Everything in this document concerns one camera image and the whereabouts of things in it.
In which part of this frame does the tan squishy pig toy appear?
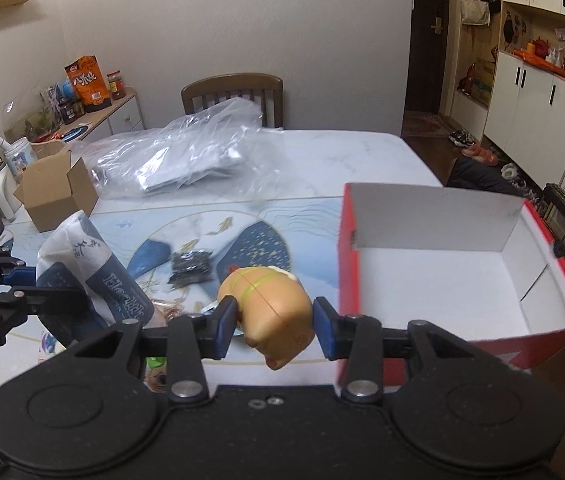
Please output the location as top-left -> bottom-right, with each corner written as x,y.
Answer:
217,266 -> 315,370

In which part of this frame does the white electric kettle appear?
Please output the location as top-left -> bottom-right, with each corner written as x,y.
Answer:
0,162 -> 22,222

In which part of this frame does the white side cabinet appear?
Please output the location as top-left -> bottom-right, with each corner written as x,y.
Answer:
51,87 -> 145,142

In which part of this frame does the black shoe rack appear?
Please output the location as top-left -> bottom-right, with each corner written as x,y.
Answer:
542,183 -> 565,258

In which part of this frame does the printed glass jar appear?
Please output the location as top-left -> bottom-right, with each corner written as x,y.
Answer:
4,136 -> 37,177

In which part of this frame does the brown wooden chair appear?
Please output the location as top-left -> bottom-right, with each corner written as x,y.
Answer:
180,73 -> 285,128

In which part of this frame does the small brown cardboard box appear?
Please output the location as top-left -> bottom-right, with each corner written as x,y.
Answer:
14,140 -> 99,233

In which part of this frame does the large clear plastic bag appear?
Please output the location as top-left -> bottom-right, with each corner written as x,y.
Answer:
70,98 -> 284,200

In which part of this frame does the red white cardboard box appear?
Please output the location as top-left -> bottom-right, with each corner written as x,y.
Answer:
338,182 -> 565,370

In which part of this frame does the orange snack bag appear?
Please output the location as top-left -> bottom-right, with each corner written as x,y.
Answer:
64,55 -> 111,113

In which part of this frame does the glass terrarium bowl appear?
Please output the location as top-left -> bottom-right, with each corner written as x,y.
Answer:
2,92 -> 61,143

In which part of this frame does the white blue tissue pack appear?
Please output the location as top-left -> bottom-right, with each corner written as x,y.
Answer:
36,210 -> 165,346

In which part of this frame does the bag of black beads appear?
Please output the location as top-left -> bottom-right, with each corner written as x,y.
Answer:
168,249 -> 214,288

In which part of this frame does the red lidded jar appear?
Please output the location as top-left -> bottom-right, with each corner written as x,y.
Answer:
107,70 -> 126,101

